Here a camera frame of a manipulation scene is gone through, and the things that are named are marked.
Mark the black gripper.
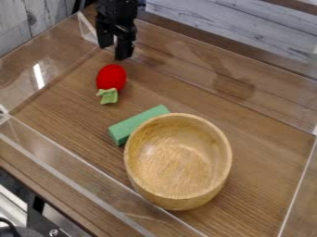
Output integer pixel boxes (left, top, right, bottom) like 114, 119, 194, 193
95, 0, 139, 61

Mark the red plush strawberry toy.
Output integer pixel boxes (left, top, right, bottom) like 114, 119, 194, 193
95, 64, 126, 105

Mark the green foam block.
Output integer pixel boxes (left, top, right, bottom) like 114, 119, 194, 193
109, 105, 170, 146

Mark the wooden bowl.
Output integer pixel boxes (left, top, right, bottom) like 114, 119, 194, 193
125, 113, 233, 211

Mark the clear acrylic corner bracket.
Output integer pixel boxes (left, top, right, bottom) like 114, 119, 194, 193
77, 12, 98, 44

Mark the clear acrylic enclosure wall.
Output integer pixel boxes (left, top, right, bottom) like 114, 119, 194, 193
0, 15, 317, 237

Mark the black table frame bracket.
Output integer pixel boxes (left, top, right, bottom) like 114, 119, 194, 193
26, 195, 71, 237

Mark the black cable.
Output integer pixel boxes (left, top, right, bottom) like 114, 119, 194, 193
0, 217, 20, 237

